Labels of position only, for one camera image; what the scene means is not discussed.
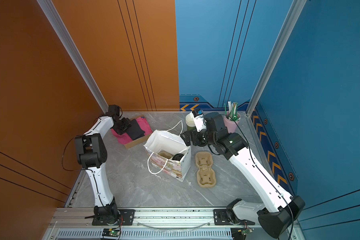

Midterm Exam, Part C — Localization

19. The single pulp cup carrier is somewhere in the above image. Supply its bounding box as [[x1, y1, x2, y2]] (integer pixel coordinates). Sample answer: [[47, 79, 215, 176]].
[[158, 151, 173, 160]]

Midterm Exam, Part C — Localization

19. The black plastic cup lid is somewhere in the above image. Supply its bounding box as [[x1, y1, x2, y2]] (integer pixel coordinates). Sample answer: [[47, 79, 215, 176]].
[[172, 153, 184, 162]]

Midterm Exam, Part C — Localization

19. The cartoon animal paper gift bag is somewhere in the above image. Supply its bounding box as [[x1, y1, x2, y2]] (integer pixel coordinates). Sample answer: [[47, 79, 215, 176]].
[[144, 121, 191, 183]]

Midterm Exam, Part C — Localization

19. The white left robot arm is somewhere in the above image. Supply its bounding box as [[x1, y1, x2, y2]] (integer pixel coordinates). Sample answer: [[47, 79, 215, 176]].
[[74, 105, 130, 226]]

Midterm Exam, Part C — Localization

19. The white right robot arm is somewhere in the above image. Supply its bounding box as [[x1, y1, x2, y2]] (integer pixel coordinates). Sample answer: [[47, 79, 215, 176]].
[[181, 109, 305, 239]]

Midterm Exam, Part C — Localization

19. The pink straw holder cup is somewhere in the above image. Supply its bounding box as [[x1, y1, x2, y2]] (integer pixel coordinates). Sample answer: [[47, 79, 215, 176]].
[[223, 112, 241, 133]]

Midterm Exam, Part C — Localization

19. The bundle of wrapped straws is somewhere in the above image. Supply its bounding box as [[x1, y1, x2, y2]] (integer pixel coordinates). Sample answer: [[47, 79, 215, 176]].
[[224, 101, 240, 122]]

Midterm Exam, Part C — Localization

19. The stack of black cup lids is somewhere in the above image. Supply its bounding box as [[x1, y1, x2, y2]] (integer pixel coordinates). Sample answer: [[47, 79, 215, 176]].
[[195, 139, 208, 147]]

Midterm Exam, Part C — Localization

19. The stack of pulp cup carriers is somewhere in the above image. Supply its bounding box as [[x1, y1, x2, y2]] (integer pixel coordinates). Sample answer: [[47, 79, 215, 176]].
[[195, 152, 217, 188]]

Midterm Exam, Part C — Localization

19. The stack of green paper cups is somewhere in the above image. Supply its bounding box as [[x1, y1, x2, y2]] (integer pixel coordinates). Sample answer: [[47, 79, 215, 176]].
[[185, 113, 196, 131]]

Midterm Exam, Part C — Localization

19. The small green circuit board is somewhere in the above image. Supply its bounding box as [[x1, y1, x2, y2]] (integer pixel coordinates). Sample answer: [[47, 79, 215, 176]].
[[102, 228, 121, 239]]

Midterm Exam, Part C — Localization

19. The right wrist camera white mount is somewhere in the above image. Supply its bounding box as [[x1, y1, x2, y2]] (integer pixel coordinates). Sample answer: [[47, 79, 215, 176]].
[[191, 108, 207, 132]]

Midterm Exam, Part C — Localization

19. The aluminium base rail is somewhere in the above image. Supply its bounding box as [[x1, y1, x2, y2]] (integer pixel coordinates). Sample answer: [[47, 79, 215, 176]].
[[43, 207, 271, 240]]

